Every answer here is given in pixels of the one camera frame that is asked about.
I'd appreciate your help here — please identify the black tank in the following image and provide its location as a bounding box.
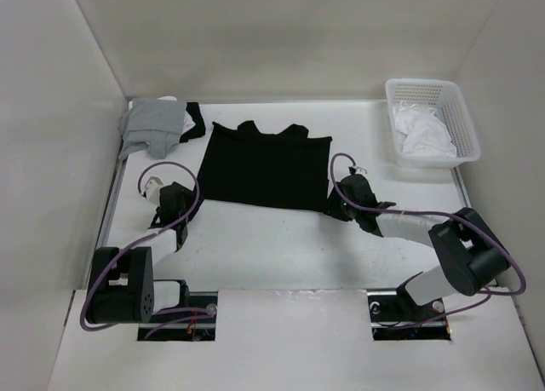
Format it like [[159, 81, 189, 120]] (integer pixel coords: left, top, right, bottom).
[[180, 102, 206, 143], [198, 121, 332, 212]]

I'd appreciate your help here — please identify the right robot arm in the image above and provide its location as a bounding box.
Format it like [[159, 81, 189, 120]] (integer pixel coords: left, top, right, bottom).
[[325, 173, 512, 325]]

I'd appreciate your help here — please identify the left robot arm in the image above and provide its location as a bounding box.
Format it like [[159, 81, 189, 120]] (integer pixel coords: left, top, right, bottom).
[[81, 182, 203, 331]]

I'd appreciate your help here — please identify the black folded tank top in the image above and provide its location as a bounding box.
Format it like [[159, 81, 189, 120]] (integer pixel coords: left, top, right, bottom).
[[180, 102, 206, 143]]

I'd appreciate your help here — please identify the grey folded tank top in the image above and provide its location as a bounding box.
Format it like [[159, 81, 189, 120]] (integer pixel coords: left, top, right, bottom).
[[118, 98, 186, 160]]

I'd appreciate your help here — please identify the white tank top in basket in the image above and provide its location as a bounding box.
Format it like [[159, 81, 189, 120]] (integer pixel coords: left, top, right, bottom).
[[392, 101, 457, 158]]

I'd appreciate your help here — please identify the white plastic basket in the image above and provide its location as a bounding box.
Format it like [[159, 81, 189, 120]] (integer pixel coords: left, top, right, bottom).
[[385, 78, 481, 169]]

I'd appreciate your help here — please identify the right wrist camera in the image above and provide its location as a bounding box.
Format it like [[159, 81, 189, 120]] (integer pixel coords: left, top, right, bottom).
[[348, 165, 368, 176]]

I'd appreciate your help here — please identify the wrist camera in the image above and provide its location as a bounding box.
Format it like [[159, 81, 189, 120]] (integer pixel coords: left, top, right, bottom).
[[143, 176, 164, 206], [348, 165, 368, 176]]

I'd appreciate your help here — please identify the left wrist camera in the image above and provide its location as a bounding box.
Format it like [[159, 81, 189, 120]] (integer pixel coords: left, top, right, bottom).
[[143, 176, 164, 206]]

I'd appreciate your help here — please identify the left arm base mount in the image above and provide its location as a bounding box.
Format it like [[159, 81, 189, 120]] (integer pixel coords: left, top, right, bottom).
[[137, 280, 219, 342]]

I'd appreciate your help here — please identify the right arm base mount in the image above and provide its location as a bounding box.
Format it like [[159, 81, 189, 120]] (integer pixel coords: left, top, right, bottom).
[[367, 290, 450, 341]]

